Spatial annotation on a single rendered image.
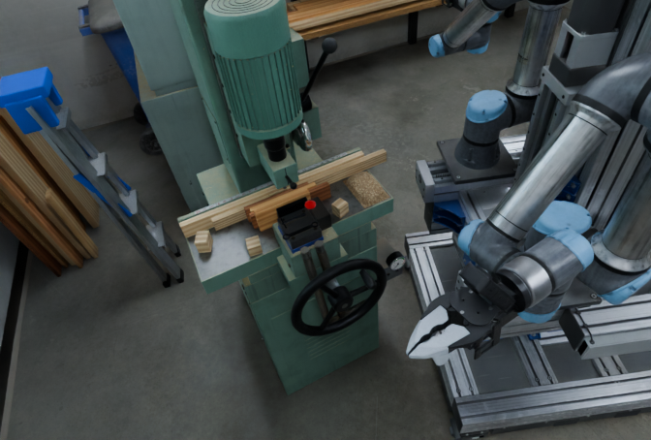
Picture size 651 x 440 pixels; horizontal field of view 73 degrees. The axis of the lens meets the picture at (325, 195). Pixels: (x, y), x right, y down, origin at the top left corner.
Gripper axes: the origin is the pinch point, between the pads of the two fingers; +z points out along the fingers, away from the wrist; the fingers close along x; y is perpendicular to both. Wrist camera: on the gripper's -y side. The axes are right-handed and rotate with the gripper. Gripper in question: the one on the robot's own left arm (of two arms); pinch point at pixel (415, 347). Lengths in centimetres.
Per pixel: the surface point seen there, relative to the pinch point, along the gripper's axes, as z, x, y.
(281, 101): -11, 61, -13
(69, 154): 45, 145, 15
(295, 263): 0, 49, 24
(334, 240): -12, 48, 23
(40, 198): 73, 194, 51
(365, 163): -37, 71, 22
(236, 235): 8, 71, 25
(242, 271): 12, 61, 29
